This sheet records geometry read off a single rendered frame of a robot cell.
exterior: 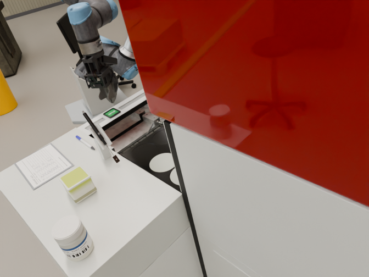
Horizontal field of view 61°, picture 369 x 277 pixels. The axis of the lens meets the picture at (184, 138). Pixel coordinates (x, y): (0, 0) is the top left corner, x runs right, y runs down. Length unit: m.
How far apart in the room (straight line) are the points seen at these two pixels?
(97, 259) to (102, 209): 0.16
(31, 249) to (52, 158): 1.25
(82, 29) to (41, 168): 0.49
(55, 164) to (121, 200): 0.34
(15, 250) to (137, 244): 1.65
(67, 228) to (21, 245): 1.66
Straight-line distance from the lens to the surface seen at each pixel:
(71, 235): 0.80
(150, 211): 0.89
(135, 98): 1.45
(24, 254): 2.40
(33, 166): 1.24
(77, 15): 1.10
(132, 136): 1.34
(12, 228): 2.62
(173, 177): 1.06
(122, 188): 0.98
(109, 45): 1.64
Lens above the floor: 1.62
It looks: 36 degrees down
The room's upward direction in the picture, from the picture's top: 12 degrees counter-clockwise
